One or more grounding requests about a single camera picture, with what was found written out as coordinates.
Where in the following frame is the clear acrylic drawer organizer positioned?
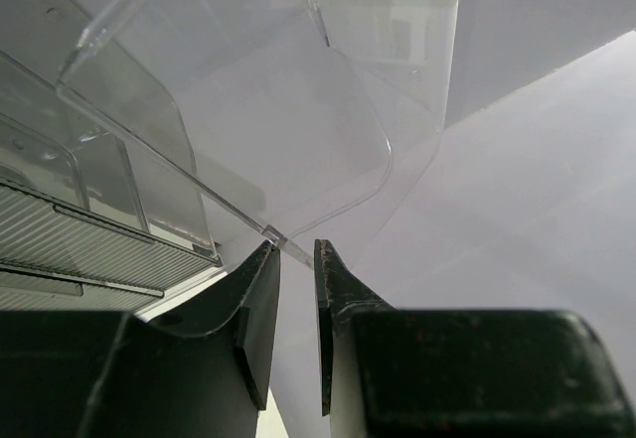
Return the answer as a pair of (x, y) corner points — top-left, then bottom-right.
(1, 0), (459, 313)

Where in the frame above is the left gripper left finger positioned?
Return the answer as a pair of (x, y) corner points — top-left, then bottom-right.
(1, 242), (280, 437)

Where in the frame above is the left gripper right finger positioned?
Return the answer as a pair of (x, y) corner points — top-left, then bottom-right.
(314, 239), (635, 437)

